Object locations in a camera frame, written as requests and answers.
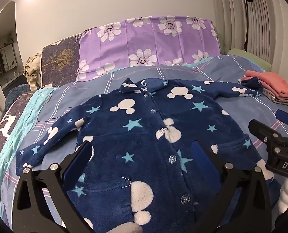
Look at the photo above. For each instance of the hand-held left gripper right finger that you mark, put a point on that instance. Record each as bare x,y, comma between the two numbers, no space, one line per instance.
200,154

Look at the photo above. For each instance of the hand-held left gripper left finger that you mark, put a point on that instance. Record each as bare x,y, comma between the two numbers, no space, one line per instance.
77,161

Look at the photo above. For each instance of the navy star print pajama jacket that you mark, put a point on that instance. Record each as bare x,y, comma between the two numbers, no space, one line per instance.
144,140

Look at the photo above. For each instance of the person's right hand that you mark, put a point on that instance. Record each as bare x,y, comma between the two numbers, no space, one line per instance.
286,195

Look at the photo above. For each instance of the grey floral folded garment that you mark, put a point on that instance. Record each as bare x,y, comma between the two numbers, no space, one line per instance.
281,100

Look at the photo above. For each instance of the pink folded garment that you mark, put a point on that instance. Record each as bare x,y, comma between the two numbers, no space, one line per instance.
271,81

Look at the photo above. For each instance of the dark tree print mattress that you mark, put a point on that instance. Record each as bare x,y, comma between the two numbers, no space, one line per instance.
5,126

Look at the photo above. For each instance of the dark blue fuzzy blanket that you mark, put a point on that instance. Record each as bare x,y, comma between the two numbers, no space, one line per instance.
17,92

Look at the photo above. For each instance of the white pleated curtain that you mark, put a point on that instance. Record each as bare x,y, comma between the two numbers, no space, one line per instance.
267,24

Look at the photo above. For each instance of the beige knitted cloth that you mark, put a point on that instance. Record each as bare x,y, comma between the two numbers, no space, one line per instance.
32,70

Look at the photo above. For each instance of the dark tree print headboard cushion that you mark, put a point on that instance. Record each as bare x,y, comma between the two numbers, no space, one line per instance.
60,60

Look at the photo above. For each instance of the black floor lamp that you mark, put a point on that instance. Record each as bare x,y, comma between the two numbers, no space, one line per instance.
247,9

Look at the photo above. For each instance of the purple floral pillow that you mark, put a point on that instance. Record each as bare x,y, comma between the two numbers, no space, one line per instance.
148,41

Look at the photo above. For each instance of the wall mirror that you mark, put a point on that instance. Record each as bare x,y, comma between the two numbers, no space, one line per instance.
4,53

